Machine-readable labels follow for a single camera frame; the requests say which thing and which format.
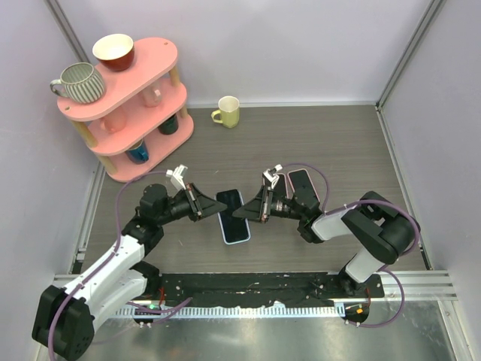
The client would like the aluminium rail frame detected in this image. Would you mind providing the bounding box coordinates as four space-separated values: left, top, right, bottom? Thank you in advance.
47 269 459 305

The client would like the pink mug middle shelf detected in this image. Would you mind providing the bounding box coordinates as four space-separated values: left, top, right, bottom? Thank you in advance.
100 106 127 133

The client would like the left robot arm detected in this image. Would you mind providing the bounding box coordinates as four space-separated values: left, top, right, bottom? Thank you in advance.
32 184 226 360

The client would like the black phone face up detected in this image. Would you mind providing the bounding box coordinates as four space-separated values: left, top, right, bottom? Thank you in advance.
274 174 289 199

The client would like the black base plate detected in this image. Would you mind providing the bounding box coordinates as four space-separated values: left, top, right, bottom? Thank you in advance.
131 272 385 308

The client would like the pink mug upper shelf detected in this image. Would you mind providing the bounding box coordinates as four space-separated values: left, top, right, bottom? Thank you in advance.
141 86 162 108

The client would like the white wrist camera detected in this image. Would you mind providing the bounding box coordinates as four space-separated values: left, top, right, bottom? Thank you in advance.
262 164 283 190
166 164 188 191

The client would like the yellow mug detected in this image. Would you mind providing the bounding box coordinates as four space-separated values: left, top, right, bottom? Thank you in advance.
211 96 240 129

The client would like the light blue phone case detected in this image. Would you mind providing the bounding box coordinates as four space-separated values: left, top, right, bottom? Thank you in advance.
215 188 252 246

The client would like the dark green mug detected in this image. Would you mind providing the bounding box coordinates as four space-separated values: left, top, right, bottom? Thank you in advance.
158 114 179 135

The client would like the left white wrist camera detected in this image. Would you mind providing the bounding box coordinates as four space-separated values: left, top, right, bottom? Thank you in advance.
166 164 188 191

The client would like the white cable duct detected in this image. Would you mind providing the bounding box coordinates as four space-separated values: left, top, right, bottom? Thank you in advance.
116 303 346 320

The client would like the pink three-tier shelf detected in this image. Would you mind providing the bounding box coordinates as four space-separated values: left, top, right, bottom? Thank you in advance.
57 37 194 182

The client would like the grey striped mug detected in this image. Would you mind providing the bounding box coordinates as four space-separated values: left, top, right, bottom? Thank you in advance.
50 62 106 105

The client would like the red bowl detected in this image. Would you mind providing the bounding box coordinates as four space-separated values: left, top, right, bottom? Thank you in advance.
92 34 135 71

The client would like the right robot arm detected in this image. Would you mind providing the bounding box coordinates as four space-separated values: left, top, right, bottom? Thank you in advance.
232 186 420 297

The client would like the pink mug shelf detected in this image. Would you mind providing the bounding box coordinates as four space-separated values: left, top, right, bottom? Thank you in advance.
100 106 127 133
141 86 162 108

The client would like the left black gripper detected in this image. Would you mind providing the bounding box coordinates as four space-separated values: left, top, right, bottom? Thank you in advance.
158 184 226 226

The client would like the blue mug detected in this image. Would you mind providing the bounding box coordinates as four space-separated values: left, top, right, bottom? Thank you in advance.
126 139 150 164

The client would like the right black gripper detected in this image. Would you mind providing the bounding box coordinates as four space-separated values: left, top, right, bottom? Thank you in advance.
233 186 305 223

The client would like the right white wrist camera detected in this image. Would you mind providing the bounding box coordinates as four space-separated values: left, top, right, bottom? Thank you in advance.
262 164 283 190

